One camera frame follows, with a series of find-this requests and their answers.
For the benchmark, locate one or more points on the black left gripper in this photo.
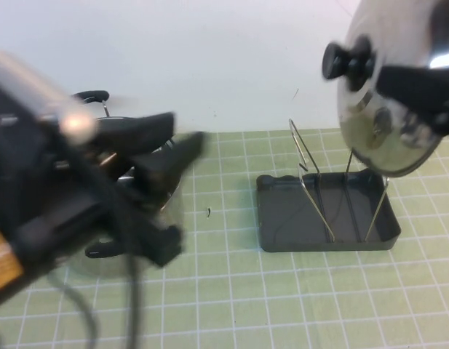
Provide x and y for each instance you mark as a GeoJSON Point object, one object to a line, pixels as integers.
{"type": "Point", "coordinates": [71, 181]}

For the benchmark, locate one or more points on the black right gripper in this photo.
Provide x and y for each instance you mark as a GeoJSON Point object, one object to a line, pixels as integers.
{"type": "Point", "coordinates": [448, 120]}

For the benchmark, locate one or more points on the stainless steel lid black knob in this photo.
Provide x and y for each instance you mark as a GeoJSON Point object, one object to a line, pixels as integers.
{"type": "Point", "coordinates": [358, 145]}

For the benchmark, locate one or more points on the left silver black robot arm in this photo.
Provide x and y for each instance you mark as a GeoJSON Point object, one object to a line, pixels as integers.
{"type": "Point", "coordinates": [27, 80]}

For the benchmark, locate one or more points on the green checkered table mat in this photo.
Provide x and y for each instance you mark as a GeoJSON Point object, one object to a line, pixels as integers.
{"type": "Point", "coordinates": [246, 298]}

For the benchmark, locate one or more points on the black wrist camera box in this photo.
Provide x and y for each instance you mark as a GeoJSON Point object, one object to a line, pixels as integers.
{"type": "Point", "coordinates": [166, 247]}

